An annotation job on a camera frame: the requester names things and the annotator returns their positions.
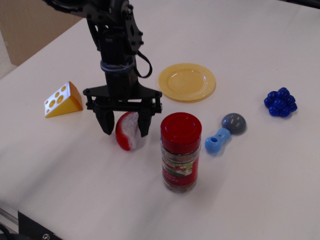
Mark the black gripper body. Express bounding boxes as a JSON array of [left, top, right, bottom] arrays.
[[83, 63, 162, 115]]

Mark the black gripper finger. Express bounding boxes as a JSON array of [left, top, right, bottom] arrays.
[[138, 100, 151, 137], [93, 101, 115, 135]]

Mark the red and white toy sushi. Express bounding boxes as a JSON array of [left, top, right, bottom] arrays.
[[115, 112, 144, 152]]

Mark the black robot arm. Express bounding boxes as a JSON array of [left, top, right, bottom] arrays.
[[46, 0, 162, 137]]

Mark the yellow plastic plate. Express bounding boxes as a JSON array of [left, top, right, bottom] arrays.
[[158, 63, 216, 102]]

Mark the yellow toy cheese wedge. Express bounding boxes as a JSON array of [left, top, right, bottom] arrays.
[[44, 81, 83, 118]]

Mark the red lidded spice jar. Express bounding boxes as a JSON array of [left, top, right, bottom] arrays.
[[160, 112, 202, 193]]

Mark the blue and grey toy scoop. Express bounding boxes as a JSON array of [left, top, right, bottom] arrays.
[[204, 112, 247, 154]]

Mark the blue toy grape cluster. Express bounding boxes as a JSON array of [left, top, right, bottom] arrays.
[[263, 87, 298, 118]]

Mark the black cable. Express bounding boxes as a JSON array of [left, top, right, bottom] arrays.
[[134, 49, 153, 78]]

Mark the black corner bracket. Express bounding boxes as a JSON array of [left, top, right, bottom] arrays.
[[18, 211, 62, 240]]

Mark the aluminium table edge rail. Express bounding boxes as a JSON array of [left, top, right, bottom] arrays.
[[0, 201, 19, 234]]

